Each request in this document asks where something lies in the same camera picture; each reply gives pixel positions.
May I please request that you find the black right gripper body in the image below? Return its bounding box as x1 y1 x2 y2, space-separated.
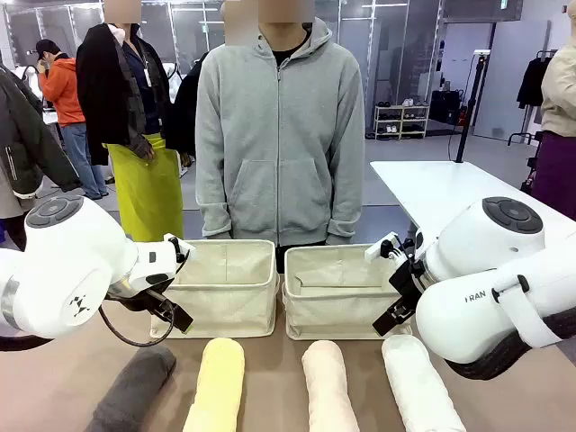
388 258 434 312

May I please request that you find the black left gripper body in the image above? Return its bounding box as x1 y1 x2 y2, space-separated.
106 272 177 317

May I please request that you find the white towel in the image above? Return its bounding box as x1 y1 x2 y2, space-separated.
381 334 467 432

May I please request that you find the yellow towel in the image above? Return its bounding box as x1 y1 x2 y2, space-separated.
182 337 247 432

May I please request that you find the grey towel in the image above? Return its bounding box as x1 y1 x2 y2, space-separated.
85 345 177 432

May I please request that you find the pink towel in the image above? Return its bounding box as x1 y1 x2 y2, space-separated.
301 339 361 432

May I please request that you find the cream fabric basket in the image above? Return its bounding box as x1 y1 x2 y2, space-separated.
282 243 413 341
149 239 281 339

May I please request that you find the person with yellow apron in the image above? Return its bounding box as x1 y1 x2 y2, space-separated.
75 0 186 244

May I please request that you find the white table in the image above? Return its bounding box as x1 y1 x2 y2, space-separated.
369 160 576 247

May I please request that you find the wooden shoe rack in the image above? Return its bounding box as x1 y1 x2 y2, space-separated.
373 103 431 140

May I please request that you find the black tripod pole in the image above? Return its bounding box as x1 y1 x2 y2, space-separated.
454 50 492 164

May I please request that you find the black case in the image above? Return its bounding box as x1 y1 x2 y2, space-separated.
429 89 465 124

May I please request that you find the person in grey hoodie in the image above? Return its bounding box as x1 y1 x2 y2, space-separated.
193 0 366 274

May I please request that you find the black clothes rack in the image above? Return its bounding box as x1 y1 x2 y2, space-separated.
508 49 560 147

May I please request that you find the person in dark green jacket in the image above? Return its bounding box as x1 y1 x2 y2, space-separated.
0 62 85 253

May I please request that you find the person in purple skirt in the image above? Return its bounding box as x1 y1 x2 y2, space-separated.
530 42 576 211

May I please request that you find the person in orange hoodie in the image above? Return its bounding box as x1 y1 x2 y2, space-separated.
34 39 110 201

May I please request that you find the white humanoid robot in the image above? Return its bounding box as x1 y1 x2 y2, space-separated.
160 61 186 96

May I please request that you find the black hanging garment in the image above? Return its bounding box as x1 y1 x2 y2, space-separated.
516 56 554 110

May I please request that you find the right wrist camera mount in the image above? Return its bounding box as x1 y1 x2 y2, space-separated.
364 230 416 272

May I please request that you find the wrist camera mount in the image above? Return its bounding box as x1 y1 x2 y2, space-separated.
162 232 200 274
364 230 416 272

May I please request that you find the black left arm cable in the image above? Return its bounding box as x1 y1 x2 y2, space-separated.
98 300 176 348

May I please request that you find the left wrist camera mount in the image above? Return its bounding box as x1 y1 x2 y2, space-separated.
162 232 200 274

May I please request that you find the black right arm cable sleeve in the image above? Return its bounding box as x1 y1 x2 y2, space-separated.
443 308 576 382

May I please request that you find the black arm cable sleeve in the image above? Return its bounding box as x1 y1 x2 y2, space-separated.
443 308 576 382
0 335 56 354

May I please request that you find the black left arm cable sleeve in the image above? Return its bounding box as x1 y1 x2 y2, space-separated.
0 335 56 354

